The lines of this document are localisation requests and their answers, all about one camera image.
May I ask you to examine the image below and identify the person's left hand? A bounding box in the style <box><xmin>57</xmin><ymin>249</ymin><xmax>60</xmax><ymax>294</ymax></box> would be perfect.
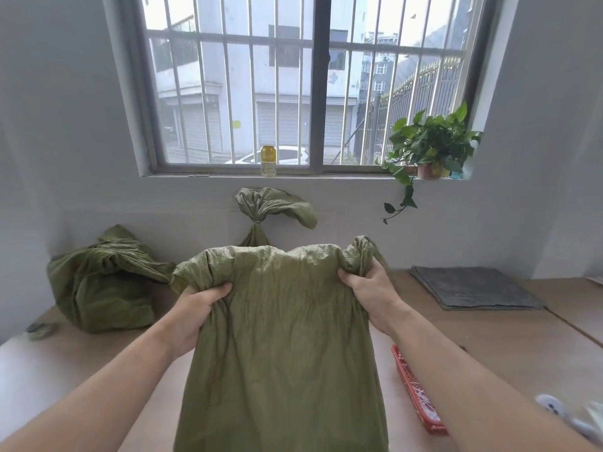
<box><xmin>159</xmin><ymin>282</ymin><xmax>234</xmax><ymax>362</ymax></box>

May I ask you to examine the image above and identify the person's right hand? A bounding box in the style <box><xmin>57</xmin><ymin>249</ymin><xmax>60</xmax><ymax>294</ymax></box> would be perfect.
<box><xmin>337</xmin><ymin>263</ymin><xmax>408</xmax><ymax>338</ymax></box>

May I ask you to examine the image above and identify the green woven sack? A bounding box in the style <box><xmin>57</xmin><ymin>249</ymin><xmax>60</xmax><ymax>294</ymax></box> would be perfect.
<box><xmin>234</xmin><ymin>186</ymin><xmax>319</xmax><ymax>248</ymax></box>
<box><xmin>170</xmin><ymin>235</ymin><xmax>393</xmax><ymax>452</ymax></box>
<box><xmin>46</xmin><ymin>224</ymin><xmax>176</xmax><ymax>334</ymax></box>

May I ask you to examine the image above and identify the person's right forearm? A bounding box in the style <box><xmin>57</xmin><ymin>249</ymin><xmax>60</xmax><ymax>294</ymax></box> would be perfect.
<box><xmin>372</xmin><ymin>300</ymin><xmax>600</xmax><ymax>452</ymax></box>

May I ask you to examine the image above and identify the person's left forearm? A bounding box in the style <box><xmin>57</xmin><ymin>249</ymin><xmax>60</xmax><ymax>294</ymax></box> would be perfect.
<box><xmin>0</xmin><ymin>325</ymin><xmax>190</xmax><ymax>452</ymax></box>

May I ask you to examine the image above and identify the tied green woven sack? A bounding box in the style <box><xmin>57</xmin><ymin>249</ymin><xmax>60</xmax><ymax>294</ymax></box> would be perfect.
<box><xmin>234</xmin><ymin>186</ymin><xmax>319</xmax><ymax>248</ymax></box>

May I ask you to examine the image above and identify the crumpled green woven sack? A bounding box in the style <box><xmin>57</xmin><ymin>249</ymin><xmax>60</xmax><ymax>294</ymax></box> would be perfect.
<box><xmin>46</xmin><ymin>224</ymin><xmax>176</xmax><ymax>334</ymax></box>

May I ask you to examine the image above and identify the stack of grey sheets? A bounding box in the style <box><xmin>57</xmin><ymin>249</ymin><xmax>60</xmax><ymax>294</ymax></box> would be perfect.
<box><xmin>408</xmin><ymin>265</ymin><xmax>547</xmax><ymax>311</ymax></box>

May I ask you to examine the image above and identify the red plastic basket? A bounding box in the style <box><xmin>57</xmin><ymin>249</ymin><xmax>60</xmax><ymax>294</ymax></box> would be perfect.
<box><xmin>390</xmin><ymin>344</ymin><xmax>449</xmax><ymax>436</ymax></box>

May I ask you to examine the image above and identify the small plant pot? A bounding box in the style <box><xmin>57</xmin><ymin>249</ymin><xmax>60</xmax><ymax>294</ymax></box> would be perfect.
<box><xmin>416</xmin><ymin>162</ymin><xmax>451</xmax><ymax>180</ymax></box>

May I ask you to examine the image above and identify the white car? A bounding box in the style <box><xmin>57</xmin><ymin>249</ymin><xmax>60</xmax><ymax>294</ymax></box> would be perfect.
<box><xmin>223</xmin><ymin>145</ymin><xmax>310</xmax><ymax>165</ymax></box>

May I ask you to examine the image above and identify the yellow glass bottle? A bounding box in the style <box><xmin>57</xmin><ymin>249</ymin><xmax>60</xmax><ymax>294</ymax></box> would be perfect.
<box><xmin>260</xmin><ymin>145</ymin><xmax>278</xmax><ymax>177</ymax></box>

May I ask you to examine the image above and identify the green pothos plant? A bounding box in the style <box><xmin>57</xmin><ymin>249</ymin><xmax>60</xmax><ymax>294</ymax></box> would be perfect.
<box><xmin>380</xmin><ymin>102</ymin><xmax>484</xmax><ymax>226</ymax></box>

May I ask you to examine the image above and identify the green tape roll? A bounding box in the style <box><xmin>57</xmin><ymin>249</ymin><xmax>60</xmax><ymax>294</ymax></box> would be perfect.
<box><xmin>25</xmin><ymin>321</ymin><xmax>58</xmax><ymax>342</ymax></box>

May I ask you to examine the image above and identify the metal fence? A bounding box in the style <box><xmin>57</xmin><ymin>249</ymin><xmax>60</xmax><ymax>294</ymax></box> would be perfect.
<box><xmin>356</xmin><ymin>55</ymin><xmax>464</xmax><ymax>166</ymax></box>

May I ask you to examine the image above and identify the barred sliding window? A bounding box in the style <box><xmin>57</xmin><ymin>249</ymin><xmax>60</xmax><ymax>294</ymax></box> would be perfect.
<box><xmin>120</xmin><ymin>0</ymin><xmax>497</xmax><ymax>176</ymax></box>

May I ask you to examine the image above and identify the white plastic object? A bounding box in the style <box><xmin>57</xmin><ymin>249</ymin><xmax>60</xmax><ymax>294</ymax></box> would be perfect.
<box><xmin>534</xmin><ymin>394</ymin><xmax>603</xmax><ymax>444</ymax></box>

